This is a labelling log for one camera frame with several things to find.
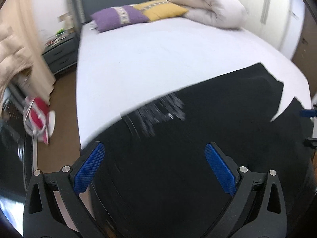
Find red and white bag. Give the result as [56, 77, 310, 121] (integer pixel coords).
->
[23, 97, 56, 145]

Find black denim pants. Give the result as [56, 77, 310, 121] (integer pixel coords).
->
[90, 63, 316, 237]

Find beige curtain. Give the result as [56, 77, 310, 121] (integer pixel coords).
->
[1, 0, 56, 103]

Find bed with white sheet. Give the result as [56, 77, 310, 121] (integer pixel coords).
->
[76, 17, 311, 146]

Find folded cream duvet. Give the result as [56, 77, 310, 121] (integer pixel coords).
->
[168, 0, 248, 29]

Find white wardrobe with black handles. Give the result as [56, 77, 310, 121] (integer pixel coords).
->
[239, 0, 306, 60]

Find beige puffer jacket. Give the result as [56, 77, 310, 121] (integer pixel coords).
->
[1, 23, 33, 102]

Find dark grey nightstand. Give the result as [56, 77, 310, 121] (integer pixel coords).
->
[42, 32, 79, 75]

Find purple patterned pillow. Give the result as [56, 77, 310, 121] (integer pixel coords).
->
[91, 5, 149, 32]

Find yellow patterned pillow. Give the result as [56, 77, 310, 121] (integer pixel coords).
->
[133, 0, 188, 22]

